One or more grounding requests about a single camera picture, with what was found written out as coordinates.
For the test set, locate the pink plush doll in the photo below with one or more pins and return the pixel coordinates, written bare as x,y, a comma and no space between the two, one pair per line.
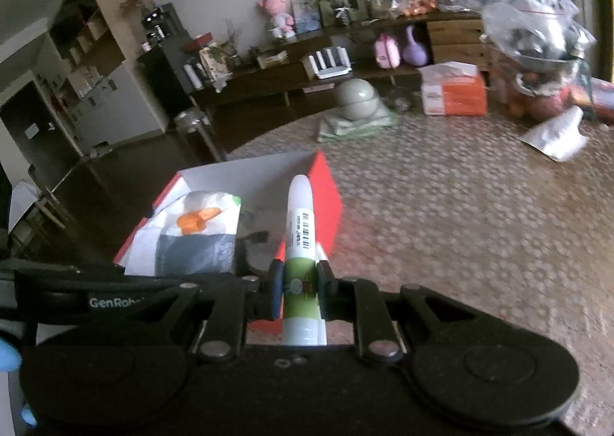
277,14

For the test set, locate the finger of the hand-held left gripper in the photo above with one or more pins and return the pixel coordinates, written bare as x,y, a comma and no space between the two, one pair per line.
254,237

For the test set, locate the blue white picture card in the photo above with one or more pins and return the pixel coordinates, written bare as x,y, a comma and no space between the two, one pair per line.
307,16

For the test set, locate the wooden chair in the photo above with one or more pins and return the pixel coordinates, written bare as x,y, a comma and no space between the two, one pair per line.
43,206

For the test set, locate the black side cabinet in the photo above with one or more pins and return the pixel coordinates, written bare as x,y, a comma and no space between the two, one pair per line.
163,81

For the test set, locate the large clear bag of cookware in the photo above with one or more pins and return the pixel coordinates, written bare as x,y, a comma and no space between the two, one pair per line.
527,33

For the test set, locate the grey green stacked bowls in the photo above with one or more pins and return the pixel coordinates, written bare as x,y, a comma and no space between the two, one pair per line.
357,100

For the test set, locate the pink toy suitcase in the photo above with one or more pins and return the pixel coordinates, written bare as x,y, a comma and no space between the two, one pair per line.
387,51

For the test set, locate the small grey crumpled object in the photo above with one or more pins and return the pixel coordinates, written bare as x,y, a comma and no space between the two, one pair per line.
402,100

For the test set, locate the transparent plastic stool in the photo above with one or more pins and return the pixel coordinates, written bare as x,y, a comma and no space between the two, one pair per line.
199,129

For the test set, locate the vase with dry twigs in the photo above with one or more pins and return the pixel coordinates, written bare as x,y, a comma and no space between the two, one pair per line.
233,45

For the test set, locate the small cardboard box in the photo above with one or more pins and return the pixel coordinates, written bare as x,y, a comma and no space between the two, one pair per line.
272,59

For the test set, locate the person's left hand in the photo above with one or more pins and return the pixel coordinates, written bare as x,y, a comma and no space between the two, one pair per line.
9,354

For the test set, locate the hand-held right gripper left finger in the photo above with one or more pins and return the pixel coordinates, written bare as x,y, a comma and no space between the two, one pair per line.
275,290

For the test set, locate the purple gourd vase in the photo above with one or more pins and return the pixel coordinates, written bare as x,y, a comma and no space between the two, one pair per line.
415,50

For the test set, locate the dried flower bunch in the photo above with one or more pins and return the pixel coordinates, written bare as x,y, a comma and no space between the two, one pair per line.
133,0

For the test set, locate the orange white tissue pack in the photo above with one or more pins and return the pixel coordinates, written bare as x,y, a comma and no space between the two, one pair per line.
455,91

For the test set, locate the green white tube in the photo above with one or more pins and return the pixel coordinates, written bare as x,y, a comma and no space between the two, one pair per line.
300,225

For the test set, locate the red flat box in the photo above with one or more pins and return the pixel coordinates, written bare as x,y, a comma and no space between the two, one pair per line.
196,42

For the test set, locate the red cardboard box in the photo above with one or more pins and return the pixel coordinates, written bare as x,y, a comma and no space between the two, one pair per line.
331,196

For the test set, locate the white plastic bag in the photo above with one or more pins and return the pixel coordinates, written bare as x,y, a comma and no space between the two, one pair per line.
201,244

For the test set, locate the wooden television cabinet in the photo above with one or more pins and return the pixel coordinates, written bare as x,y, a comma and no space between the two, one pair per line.
455,38

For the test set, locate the picture frame with plant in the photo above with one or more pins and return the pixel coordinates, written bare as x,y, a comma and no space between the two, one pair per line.
343,4

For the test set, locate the black coffee machine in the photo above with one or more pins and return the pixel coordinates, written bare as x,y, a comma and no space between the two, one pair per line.
160,26

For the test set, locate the folded green cloth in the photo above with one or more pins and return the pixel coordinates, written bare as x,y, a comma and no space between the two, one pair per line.
345,129

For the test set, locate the white router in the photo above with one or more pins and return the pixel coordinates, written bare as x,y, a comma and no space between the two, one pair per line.
328,63

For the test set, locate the dark teapot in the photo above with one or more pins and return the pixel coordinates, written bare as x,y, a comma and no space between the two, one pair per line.
253,55

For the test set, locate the floral paper bag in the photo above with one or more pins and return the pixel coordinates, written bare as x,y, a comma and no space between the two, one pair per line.
215,67

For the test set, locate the white pouch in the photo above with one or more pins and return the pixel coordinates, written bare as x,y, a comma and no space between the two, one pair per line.
556,136

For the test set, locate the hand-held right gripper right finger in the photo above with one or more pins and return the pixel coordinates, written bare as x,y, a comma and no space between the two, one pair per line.
325,290

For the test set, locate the white bottle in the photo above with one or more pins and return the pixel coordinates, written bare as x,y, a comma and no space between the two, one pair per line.
194,76

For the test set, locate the wall shelf cabinets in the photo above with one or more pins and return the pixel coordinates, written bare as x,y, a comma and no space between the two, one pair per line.
86,57

